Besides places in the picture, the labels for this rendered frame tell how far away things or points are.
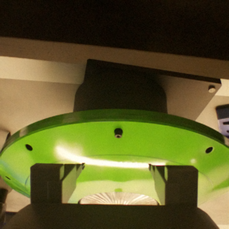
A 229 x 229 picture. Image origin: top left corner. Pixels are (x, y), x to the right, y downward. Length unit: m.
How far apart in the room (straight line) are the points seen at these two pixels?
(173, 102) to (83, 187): 0.22
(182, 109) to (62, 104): 0.20
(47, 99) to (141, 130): 0.26
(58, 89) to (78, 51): 0.07
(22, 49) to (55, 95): 0.09
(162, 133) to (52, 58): 0.22
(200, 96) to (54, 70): 0.22
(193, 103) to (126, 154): 0.22
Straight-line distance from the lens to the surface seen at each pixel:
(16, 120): 0.58
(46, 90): 0.49
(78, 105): 0.43
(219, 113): 0.53
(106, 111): 0.28
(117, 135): 0.28
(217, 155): 0.34
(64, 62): 0.44
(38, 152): 0.32
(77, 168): 0.16
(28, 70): 0.46
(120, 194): 0.37
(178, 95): 0.47
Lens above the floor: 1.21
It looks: 34 degrees down
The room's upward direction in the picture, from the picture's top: 178 degrees counter-clockwise
